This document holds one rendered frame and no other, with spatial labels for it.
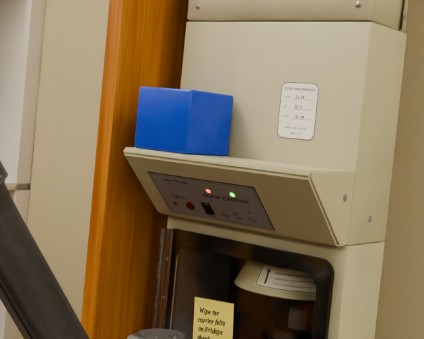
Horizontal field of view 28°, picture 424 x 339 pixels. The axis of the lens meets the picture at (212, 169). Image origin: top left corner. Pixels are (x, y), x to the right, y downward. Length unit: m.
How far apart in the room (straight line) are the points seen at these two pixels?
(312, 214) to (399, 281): 0.53
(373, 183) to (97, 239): 0.43
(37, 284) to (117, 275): 0.45
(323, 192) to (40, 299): 0.38
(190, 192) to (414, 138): 0.52
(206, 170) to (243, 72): 0.18
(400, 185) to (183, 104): 0.55
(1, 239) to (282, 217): 0.42
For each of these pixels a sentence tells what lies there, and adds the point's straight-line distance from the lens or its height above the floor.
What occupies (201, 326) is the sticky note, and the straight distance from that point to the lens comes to 1.28.
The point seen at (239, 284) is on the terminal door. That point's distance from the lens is 1.23.
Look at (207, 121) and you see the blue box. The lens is 1.20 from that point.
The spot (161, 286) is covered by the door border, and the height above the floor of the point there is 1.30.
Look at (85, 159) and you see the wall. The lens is 2.08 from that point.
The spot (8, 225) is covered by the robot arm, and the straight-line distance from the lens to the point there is 0.87.
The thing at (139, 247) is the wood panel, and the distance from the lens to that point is 1.37.
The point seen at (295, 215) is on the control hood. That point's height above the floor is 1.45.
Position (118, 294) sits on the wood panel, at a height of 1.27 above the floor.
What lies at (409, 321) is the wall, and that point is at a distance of 1.60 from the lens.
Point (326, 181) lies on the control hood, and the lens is 1.08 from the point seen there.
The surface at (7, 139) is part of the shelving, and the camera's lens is 2.29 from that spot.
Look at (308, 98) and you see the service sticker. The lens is 1.18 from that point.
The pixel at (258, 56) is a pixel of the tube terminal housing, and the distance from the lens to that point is 1.24.
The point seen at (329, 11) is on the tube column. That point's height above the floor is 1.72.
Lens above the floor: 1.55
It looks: 3 degrees down
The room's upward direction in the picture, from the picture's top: 5 degrees clockwise
